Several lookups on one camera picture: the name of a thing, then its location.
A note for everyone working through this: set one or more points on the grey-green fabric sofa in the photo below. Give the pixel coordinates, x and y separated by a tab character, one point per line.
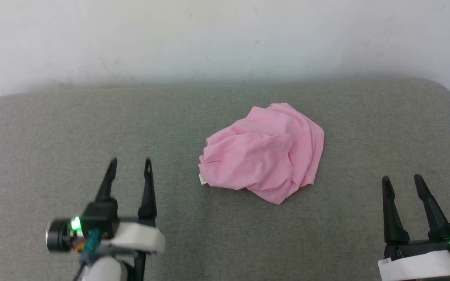
53	136

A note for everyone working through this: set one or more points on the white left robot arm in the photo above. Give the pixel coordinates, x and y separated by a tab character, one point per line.
106	271

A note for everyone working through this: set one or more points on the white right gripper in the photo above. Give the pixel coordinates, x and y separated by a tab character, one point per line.
420	265

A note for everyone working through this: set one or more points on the pink garment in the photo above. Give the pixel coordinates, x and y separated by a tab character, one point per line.
264	156

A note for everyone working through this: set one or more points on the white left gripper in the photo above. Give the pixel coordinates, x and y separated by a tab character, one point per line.
139	236

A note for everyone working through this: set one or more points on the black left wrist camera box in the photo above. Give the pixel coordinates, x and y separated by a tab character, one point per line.
98	218

